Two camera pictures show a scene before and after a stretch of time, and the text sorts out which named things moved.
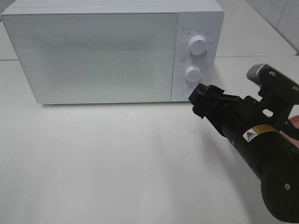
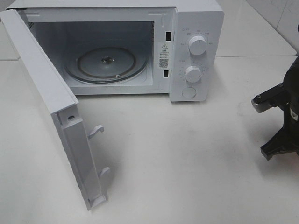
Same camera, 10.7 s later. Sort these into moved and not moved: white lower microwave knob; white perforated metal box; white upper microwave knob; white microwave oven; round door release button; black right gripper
Moved: black right gripper; white perforated metal box
Not moved: white upper microwave knob; white microwave oven; round door release button; white lower microwave knob
